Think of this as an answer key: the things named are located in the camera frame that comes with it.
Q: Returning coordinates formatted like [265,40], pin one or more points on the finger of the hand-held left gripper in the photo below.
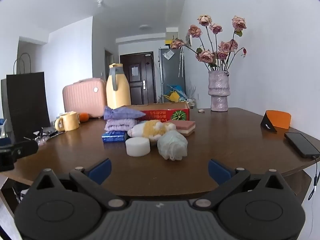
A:
[26,147]

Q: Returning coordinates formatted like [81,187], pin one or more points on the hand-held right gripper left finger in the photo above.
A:
[101,172]

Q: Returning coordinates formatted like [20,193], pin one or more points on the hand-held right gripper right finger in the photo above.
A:
[219,172]

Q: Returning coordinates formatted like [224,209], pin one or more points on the blue tissue pack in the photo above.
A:
[113,137]

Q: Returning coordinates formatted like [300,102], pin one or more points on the white round sponge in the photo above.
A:
[137,147]

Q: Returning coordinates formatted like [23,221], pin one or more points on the lavender fluffy towel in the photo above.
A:
[120,124]

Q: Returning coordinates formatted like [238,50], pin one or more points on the pale green bath loofah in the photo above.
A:
[172,145]

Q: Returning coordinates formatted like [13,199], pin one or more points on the pink layered sponge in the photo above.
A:
[183,127]

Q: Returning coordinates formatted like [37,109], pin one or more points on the purple satin bonnet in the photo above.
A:
[120,112]

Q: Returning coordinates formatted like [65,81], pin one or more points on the yellow white plush toy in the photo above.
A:
[150,128]

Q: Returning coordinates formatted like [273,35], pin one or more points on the red cardboard box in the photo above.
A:
[160,115]

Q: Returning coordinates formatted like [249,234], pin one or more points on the crumpled plastic wrappers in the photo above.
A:
[45,136]

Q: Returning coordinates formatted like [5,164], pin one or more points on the black paper bag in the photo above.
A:
[27,105]

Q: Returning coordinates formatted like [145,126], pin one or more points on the yellow mug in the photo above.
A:
[70,121]

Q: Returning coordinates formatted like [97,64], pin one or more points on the orange tangerine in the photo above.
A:
[84,117]

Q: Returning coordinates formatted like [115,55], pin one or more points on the garlic clove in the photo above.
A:
[201,111]

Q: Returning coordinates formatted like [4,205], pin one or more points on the pink suitcase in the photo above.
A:
[82,97]

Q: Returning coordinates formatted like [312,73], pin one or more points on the yellow thermos jug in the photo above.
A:
[120,95]

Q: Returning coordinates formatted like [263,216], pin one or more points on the purple ceramic vase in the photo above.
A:
[219,92]

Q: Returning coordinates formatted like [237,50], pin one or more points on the orange black pouch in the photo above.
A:
[280,120]

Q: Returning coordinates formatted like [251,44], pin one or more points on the black smartphone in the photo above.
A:
[301,145]

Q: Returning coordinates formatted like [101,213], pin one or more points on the yellow blue toy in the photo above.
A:
[173,93]

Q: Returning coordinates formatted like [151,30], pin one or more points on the dark brown door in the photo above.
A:
[137,80]

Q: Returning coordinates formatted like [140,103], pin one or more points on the grey refrigerator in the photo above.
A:
[172,75]

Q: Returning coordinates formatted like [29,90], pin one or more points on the dried pink roses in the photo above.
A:
[206,56]

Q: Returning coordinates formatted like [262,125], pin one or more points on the yellow grey picture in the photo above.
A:
[172,38]

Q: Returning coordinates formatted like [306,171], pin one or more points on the round ceiling lamp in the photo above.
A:
[144,27]

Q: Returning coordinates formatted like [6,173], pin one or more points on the white ceiling sprinkler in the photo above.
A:
[100,3]

